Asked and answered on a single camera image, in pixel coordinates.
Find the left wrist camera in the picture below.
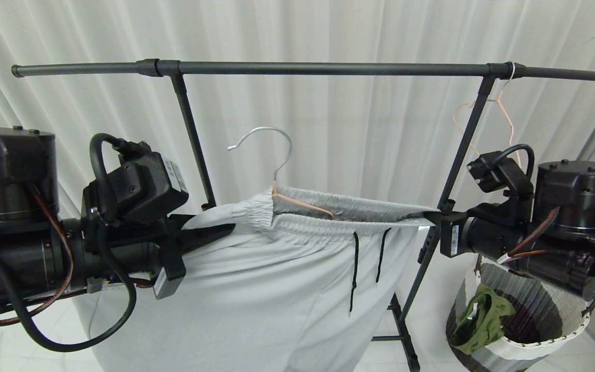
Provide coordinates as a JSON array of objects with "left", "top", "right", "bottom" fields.
[{"left": 81, "top": 149, "right": 190, "bottom": 228}]

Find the green garment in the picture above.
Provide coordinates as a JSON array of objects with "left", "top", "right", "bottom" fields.
[{"left": 449, "top": 284, "right": 516, "bottom": 356}]

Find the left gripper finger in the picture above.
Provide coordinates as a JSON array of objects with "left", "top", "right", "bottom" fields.
[{"left": 181, "top": 222, "right": 237, "bottom": 257}]

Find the black clothes rack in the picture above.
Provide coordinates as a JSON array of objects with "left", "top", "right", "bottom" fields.
[{"left": 11, "top": 58, "right": 595, "bottom": 372}]

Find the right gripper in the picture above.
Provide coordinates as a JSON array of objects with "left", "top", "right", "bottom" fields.
[{"left": 439, "top": 211, "right": 595, "bottom": 301}]

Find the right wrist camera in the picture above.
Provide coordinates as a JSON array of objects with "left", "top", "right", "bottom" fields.
[{"left": 466, "top": 149, "right": 536, "bottom": 221}]

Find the white curtain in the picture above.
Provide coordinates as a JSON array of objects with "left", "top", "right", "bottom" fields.
[{"left": 0, "top": 0, "right": 595, "bottom": 243}]

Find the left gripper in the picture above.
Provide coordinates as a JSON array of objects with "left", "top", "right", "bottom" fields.
[{"left": 0, "top": 214, "right": 187, "bottom": 311}]

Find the black cable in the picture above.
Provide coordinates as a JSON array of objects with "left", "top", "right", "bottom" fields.
[
  {"left": 489, "top": 143, "right": 536, "bottom": 179},
  {"left": 0, "top": 133, "right": 152, "bottom": 353}
]

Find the pink clothes hanger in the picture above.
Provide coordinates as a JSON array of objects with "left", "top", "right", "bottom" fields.
[
  {"left": 227, "top": 126, "right": 335, "bottom": 221},
  {"left": 452, "top": 77, "right": 523, "bottom": 169}
]

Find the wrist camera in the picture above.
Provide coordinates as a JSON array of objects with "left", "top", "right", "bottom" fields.
[
  {"left": 466, "top": 149, "right": 536, "bottom": 221},
  {"left": 81, "top": 149, "right": 190, "bottom": 228}
]

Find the white laundry basket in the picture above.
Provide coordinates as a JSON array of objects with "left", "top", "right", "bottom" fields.
[{"left": 445, "top": 253, "right": 595, "bottom": 372}]

